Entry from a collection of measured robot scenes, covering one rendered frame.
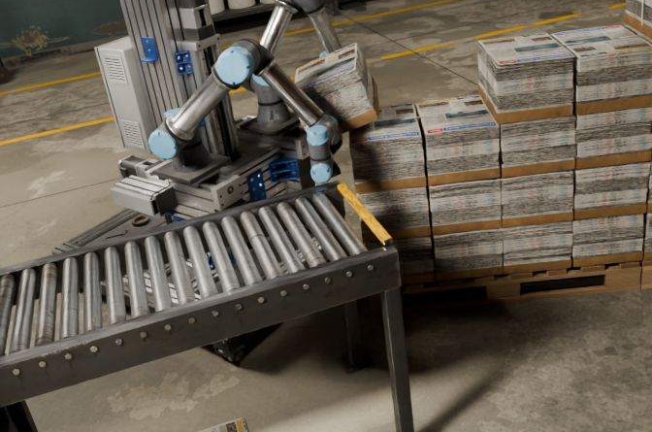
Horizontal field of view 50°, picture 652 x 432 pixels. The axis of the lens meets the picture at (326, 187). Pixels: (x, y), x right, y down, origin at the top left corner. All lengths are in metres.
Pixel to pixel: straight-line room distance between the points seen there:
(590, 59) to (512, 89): 0.29
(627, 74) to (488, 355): 1.19
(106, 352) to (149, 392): 1.05
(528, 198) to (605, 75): 0.56
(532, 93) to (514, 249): 0.68
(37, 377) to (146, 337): 0.29
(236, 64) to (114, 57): 0.85
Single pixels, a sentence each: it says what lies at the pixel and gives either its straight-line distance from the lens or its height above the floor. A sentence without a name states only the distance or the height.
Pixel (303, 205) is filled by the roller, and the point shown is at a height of 0.80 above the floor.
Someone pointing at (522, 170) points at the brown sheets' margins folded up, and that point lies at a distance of 2.85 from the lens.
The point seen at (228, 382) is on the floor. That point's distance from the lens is 2.93.
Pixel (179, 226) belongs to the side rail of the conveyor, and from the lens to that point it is 2.37.
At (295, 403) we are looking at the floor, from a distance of 2.76.
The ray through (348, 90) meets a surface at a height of 1.02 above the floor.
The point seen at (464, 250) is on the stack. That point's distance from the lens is 2.98.
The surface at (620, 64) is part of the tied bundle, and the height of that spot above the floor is 1.01.
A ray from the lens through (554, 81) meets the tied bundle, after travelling 2.74.
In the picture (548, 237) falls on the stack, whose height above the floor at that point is 0.31.
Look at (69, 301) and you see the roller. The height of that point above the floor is 0.80.
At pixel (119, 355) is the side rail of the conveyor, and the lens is 1.98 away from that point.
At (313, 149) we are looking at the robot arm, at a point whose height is 0.93.
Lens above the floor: 1.87
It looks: 26 degrees down
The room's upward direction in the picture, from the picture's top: 8 degrees counter-clockwise
